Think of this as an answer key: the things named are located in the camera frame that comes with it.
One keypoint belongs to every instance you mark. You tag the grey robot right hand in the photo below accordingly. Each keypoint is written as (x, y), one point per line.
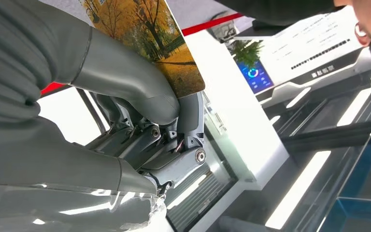
(124, 80)

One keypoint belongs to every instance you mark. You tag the green potted plant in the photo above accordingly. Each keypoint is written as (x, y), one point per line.
(246, 52)

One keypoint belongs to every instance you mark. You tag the blue display screen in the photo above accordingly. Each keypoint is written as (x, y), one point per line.
(256, 76)

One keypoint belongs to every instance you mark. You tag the white display board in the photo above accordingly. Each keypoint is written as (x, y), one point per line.
(310, 41)

